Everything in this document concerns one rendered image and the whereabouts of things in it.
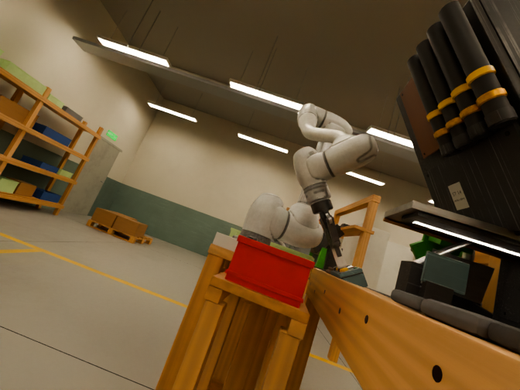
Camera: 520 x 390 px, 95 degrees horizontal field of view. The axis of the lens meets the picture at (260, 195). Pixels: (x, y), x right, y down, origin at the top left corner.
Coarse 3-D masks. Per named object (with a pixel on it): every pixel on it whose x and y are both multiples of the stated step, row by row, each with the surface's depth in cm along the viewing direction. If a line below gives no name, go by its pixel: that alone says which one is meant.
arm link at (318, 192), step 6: (312, 186) 85; (318, 186) 84; (324, 186) 85; (306, 192) 86; (312, 192) 84; (318, 192) 84; (324, 192) 84; (306, 198) 88; (312, 198) 84; (318, 198) 83; (324, 198) 84
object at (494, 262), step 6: (492, 258) 96; (498, 258) 93; (492, 264) 95; (498, 264) 92; (498, 270) 91; (492, 276) 93; (492, 282) 92; (492, 288) 92; (486, 294) 93; (492, 294) 91; (486, 300) 92; (492, 300) 90; (486, 306) 92; (492, 306) 89; (492, 312) 88
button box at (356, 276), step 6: (336, 270) 87; (348, 270) 80; (354, 270) 79; (360, 270) 78; (336, 276) 84; (342, 276) 78; (348, 276) 78; (354, 276) 78; (360, 276) 78; (354, 282) 78; (360, 282) 78; (366, 282) 77
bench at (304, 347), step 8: (312, 304) 127; (312, 312) 126; (312, 320) 125; (312, 328) 124; (304, 336) 123; (312, 336) 123; (304, 344) 122; (296, 352) 122; (304, 352) 122; (296, 360) 121; (304, 360) 121; (296, 368) 120; (304, 368) 120; (296, 376) 119; (288, 384) 119; (296, 384) 119
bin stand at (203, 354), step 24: (216, 288) 61; (240, 288) 60; (216, 312) 60; (288, 312) 58; (192, 336) 59; (216, 336) 84; (288, 336) 57; (192, 360) 58; (216, 360) 82; (264, 360) 81; (288, 360) 56; (192, 384) 56; (264, 384) 55
